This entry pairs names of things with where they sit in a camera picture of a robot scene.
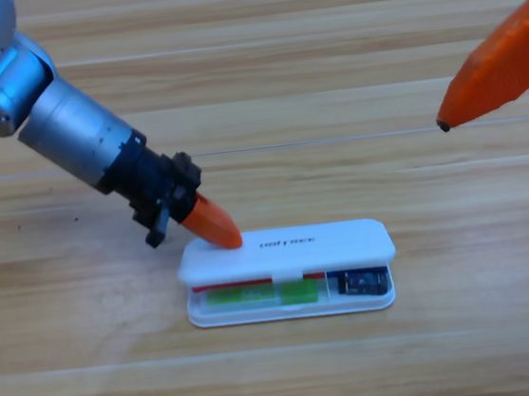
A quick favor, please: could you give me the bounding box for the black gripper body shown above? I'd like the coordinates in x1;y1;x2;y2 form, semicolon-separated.
94;123;211;254

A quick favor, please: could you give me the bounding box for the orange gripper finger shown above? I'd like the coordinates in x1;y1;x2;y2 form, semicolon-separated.
177;189;244;255
422;0;529;134

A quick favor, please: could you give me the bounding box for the white Unitree pencil case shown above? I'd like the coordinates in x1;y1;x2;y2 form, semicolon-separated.
174;214;403;332

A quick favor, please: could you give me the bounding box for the dark blue eraser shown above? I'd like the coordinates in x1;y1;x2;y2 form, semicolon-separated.
337;265;391;300

